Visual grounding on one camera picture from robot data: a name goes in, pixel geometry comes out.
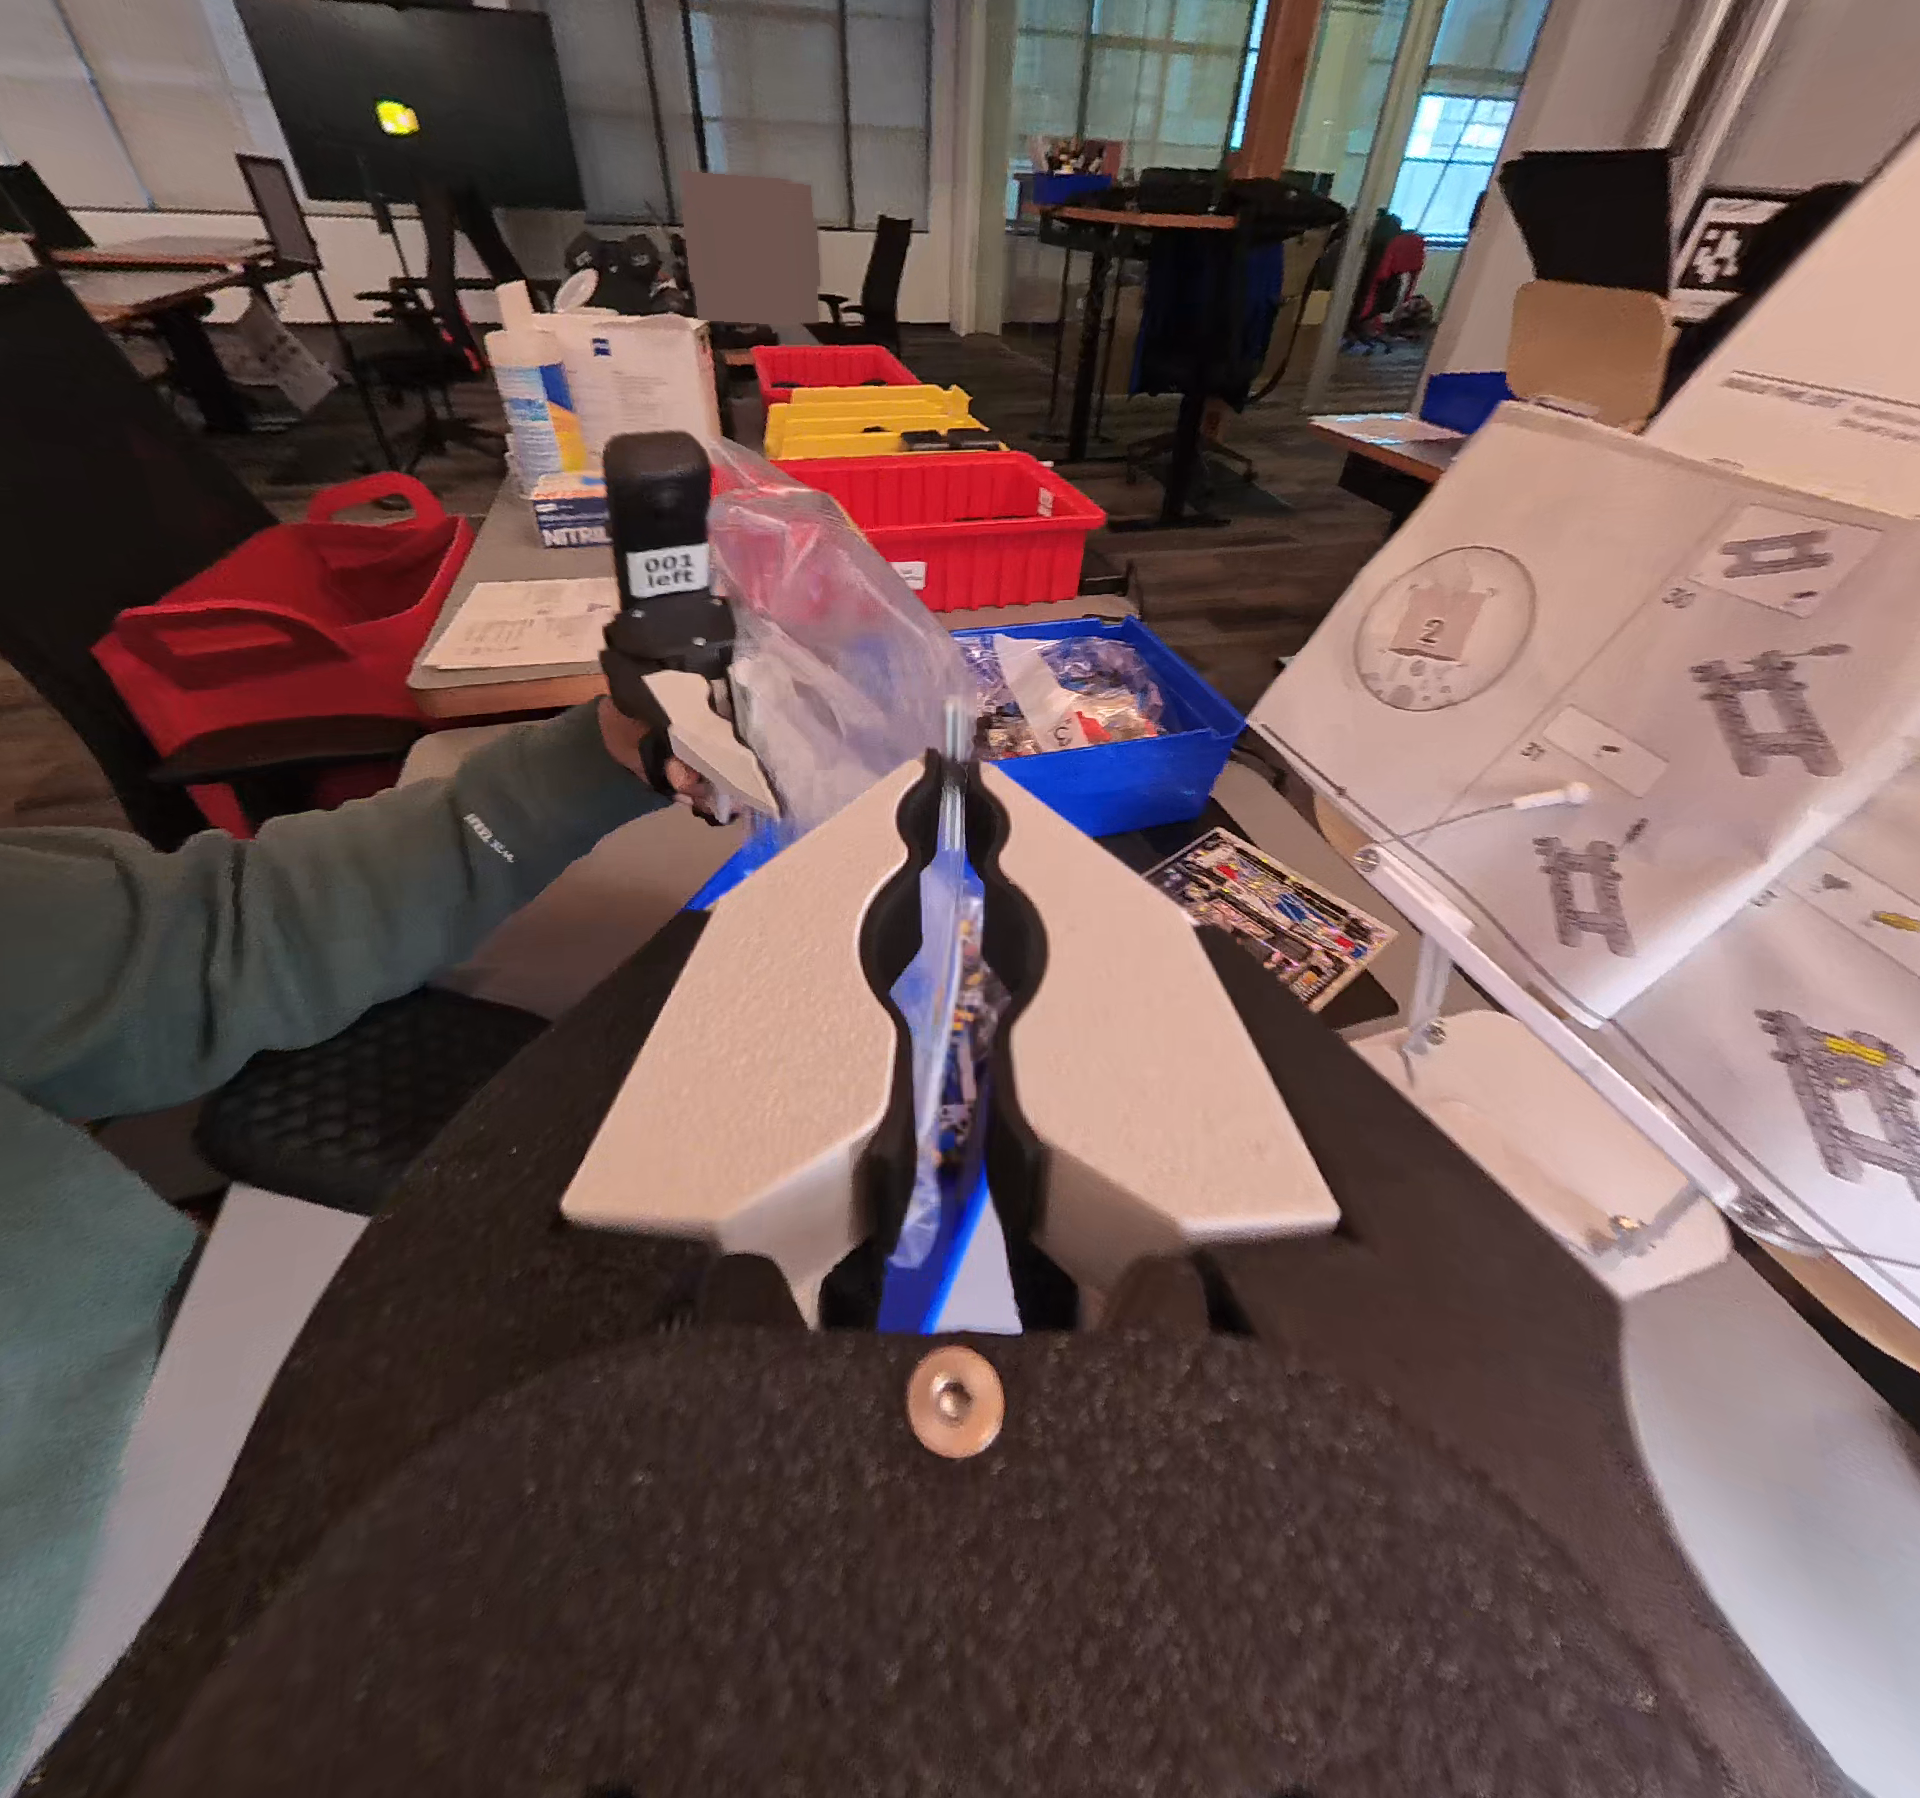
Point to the red bag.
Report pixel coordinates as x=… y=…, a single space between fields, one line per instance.
x=271 y=658

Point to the white carton box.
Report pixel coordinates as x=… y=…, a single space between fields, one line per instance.
x=639 y=381

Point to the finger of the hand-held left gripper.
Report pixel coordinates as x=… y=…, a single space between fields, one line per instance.
x=713 y=741

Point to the bags of lego pieces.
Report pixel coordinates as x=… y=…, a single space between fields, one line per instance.
x=1051 y=703

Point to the lego instruction booklet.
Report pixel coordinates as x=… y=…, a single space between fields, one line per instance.
x=1575 y=628

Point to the glove box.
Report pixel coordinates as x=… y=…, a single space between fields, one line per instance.
x=570 y=516

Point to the white printed task sheet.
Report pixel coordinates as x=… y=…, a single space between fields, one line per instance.
x=1800 y=329

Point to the person's left hand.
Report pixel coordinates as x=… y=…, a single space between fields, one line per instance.
x=618 y=732

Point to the black wall monitor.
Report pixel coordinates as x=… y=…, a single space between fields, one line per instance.
x=404 y=88

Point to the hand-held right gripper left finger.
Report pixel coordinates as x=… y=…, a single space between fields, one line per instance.
x=751 y=1062

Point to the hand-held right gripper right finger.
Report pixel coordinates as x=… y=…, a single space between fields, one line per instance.
x=1154 y=1062

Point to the large red plastic bin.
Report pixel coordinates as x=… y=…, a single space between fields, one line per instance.
x=975 y=553

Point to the lego sticker sheet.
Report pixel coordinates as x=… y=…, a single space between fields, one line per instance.
x=1275 y=913

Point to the small red plastic bin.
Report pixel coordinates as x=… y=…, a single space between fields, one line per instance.
x=833 y=371

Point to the small printed marker sign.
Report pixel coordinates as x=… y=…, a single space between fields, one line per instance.
x=1729 y=253

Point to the wipes canister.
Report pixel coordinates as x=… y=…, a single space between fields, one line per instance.
x=528 y=403

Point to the person's green sweatshirt torso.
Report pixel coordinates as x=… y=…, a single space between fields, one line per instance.
x=74 y=1302

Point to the cardboard box black flap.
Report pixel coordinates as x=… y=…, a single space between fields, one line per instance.
x=1590 y=343

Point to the clear plastic bag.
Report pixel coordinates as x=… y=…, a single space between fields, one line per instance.
x=840 y=628

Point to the printed paper sheet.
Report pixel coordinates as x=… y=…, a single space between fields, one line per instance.
x=518 y=625

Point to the clear booklet stand white base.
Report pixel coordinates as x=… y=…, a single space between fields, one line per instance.
x=1501 y=1123

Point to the person's left forearm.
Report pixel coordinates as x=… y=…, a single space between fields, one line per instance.
x=301 y=913

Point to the tall standing table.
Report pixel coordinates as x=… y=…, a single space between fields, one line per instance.
x=1185 y=217

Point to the yellow plastic bin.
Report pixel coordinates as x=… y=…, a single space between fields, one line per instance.
x=871 y=426

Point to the black mesh office chair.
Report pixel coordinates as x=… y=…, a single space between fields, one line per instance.
x=361 y=1093

